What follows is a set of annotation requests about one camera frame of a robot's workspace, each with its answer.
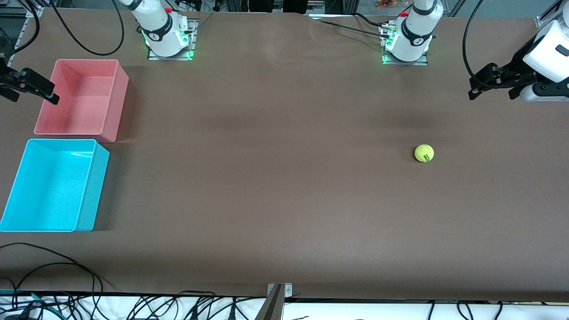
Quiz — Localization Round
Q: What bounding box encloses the yellow tennis ball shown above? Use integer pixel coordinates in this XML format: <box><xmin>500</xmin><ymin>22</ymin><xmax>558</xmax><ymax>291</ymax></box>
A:
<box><xmin>414</xmin><ymin>144</ymin><xmax>435</xmax><ymax>163</ymax></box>

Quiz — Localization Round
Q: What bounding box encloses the pink plastic bin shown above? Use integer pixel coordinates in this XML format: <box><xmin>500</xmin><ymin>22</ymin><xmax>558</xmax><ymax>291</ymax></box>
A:
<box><xmin>34</xmin><ymin>59</ymin><xmax>130</xmax><ymax>144</ymax></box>

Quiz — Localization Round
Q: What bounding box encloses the blue plastic bin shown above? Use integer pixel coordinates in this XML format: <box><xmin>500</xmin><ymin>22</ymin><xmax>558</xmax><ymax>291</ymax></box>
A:
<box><xmin>0</xmin><ymin>138</ymin><xmax>110</xmax><ymax>232</ymax></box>

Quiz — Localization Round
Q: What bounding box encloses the aluminium frame rail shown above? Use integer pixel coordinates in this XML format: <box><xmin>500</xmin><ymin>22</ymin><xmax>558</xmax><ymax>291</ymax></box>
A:
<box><xmin>535</xmin><ymin>0</ymin><xmax>569</xmax><ymax>30</ymax></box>
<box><xmin>13</xmin><ymin>0</ymin><xmax>45</xmax><ymax>52</ymax></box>

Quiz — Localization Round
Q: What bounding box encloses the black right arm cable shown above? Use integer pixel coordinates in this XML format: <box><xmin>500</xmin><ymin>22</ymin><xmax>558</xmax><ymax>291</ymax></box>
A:
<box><xmin>50</xmin><ymin>0</ymin><xmax>125</xmax><ymax>57</ymax></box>

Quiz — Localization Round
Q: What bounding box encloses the black base cable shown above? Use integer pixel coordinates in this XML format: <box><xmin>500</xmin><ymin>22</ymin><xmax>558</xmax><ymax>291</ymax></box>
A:
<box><xmin>307</xmin><ymin>13</ymin><xmax>394</xmax><ymax>40</ymax></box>

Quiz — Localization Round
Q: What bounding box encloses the thin black table cable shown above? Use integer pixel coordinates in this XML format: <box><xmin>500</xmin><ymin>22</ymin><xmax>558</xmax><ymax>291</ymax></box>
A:
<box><xmin>9</xmin><ymin>262</ymin><xmax>117</xmax><ymax>296</ymax></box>
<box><xmin>0</xmin><ymin>242</ymin><xmax>105</xmax><ymax>307</ymax></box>

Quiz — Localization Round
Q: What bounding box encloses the teal floor cable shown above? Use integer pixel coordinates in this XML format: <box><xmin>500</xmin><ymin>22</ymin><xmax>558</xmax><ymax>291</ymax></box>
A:
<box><xmin>0</xmin><ymin>290</ymin><xmax>60</xmax><ymax>312</ymax></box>

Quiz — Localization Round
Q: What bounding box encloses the small metal table bracket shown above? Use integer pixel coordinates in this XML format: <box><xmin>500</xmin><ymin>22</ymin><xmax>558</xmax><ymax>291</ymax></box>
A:
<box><xmin>267</xmin><ymin>283</ymin><xmax>293</xmax><ymax>298</ymax></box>

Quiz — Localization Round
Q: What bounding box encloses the grey metal post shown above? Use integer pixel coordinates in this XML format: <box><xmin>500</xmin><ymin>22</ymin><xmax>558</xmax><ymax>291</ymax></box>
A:
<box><xmin>254</xmin><ymin>284</ymin><xmax>285</xmax><ymax>320</ymax></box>

